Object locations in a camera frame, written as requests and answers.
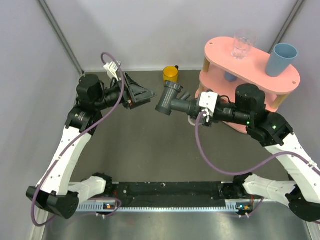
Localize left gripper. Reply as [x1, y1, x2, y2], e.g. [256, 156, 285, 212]
[94, 72, 156, 110]

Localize grey plastic pipe fitting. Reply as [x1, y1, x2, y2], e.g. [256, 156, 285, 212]
[155, 81, 201, 117]

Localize clear trap with grey nut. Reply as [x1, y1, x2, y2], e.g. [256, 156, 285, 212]
[187, 115, 199, 127]

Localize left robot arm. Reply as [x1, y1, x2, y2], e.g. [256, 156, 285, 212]
[26, 73, 156, 220]

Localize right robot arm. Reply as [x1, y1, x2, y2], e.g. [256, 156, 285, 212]
[187, 84, 320, 224]

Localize yellow mug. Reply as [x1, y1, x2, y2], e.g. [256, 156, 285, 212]
[163, 65, 179, 83]

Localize pink three-tier shelf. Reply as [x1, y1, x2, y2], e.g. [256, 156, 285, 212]
[194, 36, 301, 135]

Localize clear drinking glass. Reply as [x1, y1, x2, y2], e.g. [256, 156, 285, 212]
[231, 29, 257, 60]

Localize tall blue cup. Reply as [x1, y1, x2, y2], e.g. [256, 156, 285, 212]
[265, 43, 298, 78]

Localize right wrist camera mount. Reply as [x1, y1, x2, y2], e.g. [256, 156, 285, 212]
[197, 91, 219, 117]

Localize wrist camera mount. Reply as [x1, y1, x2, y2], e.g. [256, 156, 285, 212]
[102, 60, 122, 81]
[197, 91, 219, 117]

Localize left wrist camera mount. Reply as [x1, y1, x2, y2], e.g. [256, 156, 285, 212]
[102, 60, 122, 81]

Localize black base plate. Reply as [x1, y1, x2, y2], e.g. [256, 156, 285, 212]
[110, 181, 240, 208]

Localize grey slotted cable duct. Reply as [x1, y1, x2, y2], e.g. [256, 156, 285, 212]
[76, 200, 253, 213]

